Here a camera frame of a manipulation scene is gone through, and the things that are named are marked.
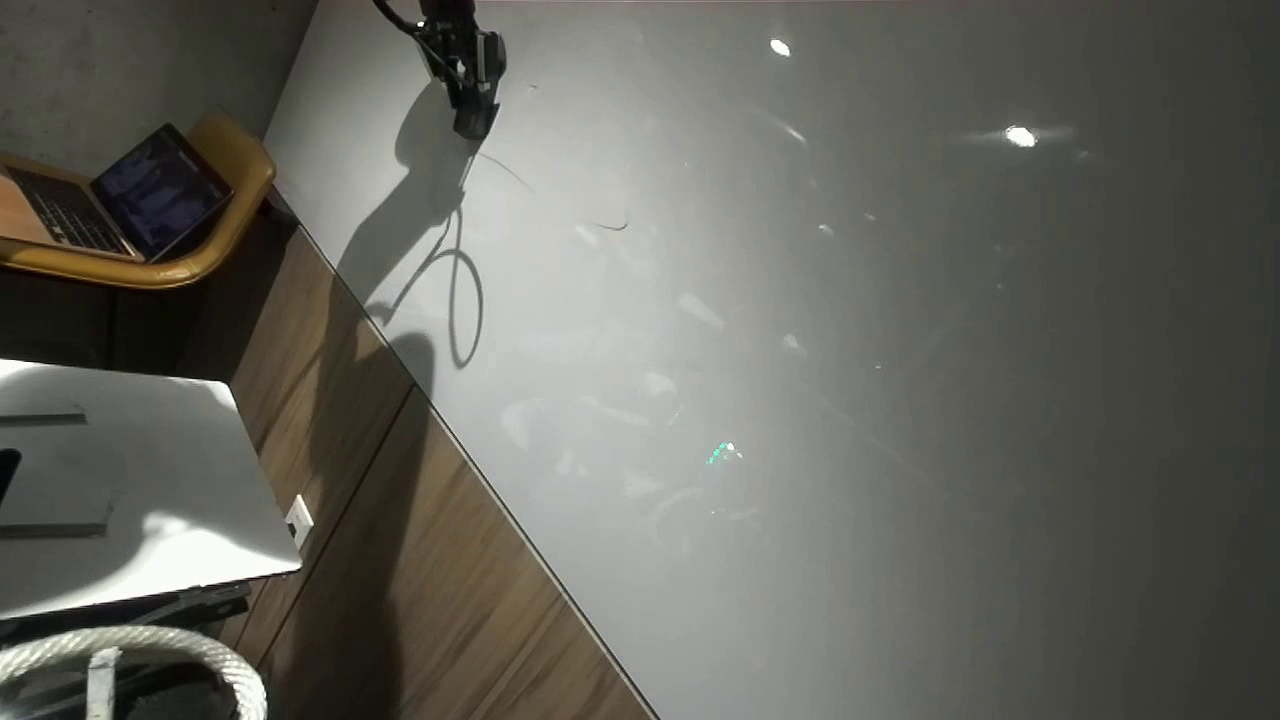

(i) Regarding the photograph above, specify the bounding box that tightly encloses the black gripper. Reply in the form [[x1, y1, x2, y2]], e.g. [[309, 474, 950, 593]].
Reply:
[[418, 0, 513, 120]]

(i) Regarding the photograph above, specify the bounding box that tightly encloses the large white board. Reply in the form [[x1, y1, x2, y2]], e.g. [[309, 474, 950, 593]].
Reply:
[[259, 0, 1280, 720]]

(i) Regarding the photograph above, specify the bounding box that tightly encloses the open laptop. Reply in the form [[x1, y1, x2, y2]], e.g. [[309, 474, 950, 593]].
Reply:
[[6, 120, 238, 270]]

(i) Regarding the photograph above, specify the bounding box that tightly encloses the white wall socket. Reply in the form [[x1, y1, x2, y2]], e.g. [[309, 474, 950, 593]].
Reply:
[[282, 494, 322, 554]]

